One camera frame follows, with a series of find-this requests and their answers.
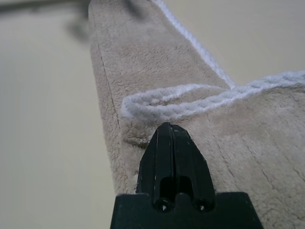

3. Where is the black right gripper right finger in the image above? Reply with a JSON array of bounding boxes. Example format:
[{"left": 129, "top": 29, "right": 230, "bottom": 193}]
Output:
[{"left": 172, "top": 124, "right": 215, "bottom": 203}]

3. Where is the beige towel with white trim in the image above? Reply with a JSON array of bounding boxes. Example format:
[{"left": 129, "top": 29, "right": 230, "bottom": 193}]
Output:
[{"left": 88, "top": 0, "right": 305, "bottom": 229}]

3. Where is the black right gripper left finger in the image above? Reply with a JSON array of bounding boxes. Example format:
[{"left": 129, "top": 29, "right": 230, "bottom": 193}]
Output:
[{"left": 135, "top": 123, "right": 173, "bottom": 203}]

